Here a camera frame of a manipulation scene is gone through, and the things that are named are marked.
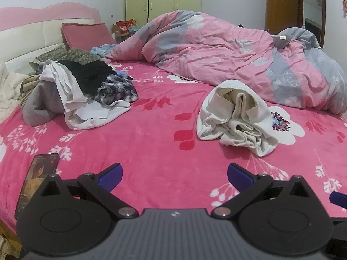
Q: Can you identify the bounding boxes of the grey garment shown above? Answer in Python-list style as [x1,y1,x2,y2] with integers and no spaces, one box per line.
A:
[22,83,65,126]

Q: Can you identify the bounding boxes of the black smartphone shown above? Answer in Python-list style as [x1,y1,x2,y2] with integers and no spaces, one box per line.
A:
[15,154,60,220]

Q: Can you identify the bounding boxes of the red snack bag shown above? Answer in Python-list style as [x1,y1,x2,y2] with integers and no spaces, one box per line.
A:
[116,19,139,33]

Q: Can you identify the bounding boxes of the pink floral bed sheet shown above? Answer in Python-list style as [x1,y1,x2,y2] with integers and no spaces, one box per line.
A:
[0,60,347,223]

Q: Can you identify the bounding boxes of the pink grey floral duvet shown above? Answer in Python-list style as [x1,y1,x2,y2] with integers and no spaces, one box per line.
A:
[106,10,347,114]

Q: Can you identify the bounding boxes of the white shirt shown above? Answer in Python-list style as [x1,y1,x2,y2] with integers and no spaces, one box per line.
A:
[41,60,131,130]

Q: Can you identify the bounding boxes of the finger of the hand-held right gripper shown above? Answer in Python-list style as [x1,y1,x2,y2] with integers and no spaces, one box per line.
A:
[329,191,347,210]

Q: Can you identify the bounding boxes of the light blue cloth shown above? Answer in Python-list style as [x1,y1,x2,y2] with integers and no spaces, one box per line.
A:
[91,44,117,57]

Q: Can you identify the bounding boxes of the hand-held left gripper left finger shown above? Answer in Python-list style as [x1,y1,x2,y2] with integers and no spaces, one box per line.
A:
[40,163,137,220]

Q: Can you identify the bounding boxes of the pink white headboard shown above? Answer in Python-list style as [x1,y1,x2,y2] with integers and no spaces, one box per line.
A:
[0,2,101,71]

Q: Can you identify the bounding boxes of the beige garment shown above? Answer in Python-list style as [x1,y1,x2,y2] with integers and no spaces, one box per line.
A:
[20,74,41,101]

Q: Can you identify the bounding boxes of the black garment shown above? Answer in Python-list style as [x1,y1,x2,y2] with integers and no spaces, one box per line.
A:
[58,60,117,96]

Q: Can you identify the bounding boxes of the pink pillow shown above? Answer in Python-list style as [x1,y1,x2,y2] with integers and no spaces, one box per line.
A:
[61,23,117,50]

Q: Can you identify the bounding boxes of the white sweatshirt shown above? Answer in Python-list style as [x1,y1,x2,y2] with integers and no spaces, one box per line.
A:
[196,79,279,158]

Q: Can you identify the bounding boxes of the white fluffy blanket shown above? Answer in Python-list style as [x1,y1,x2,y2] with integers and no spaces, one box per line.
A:
[0,61,28,122]

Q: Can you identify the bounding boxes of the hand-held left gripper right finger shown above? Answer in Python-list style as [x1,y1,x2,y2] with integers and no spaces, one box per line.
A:
[211,163,315,219]

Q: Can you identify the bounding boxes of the green patterned garment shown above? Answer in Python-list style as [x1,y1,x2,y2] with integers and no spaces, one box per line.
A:
[30,47,102,68]

